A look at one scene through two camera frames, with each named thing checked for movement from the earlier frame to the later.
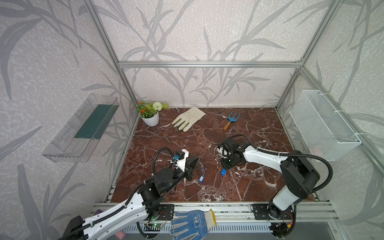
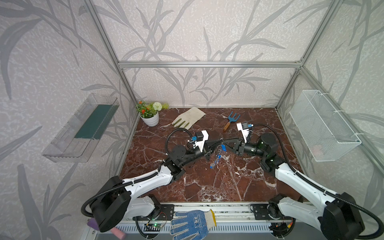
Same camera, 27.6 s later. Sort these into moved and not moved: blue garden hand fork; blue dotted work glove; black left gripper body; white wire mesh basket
Moved: black left gripper body
Not moved: white wire mesh basket; blue dotted work glove; blue garden hand fork
